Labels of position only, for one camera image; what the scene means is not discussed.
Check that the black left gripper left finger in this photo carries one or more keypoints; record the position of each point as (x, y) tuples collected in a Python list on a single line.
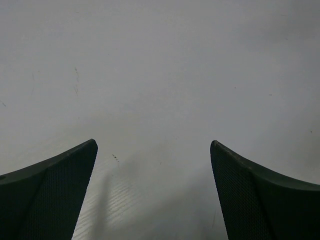
[(43, 201)]

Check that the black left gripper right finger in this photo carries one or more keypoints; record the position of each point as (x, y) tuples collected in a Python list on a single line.
[(260, 204)]

